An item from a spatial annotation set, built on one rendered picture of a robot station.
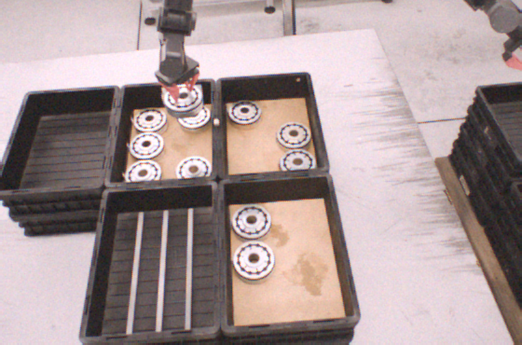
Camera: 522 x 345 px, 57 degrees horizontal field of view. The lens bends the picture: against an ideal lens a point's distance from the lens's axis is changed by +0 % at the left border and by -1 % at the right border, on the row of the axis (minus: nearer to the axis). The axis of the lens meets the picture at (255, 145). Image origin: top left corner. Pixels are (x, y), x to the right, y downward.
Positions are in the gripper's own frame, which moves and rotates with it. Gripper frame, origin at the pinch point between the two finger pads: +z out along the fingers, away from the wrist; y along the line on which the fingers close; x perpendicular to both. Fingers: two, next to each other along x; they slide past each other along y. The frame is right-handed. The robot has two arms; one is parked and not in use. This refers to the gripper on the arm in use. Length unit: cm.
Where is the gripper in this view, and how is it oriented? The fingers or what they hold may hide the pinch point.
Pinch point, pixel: (182, 93)
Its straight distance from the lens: 131.8
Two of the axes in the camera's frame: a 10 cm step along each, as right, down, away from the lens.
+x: -7.4, -4.9, 4.6
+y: 6.7, -5.8, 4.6
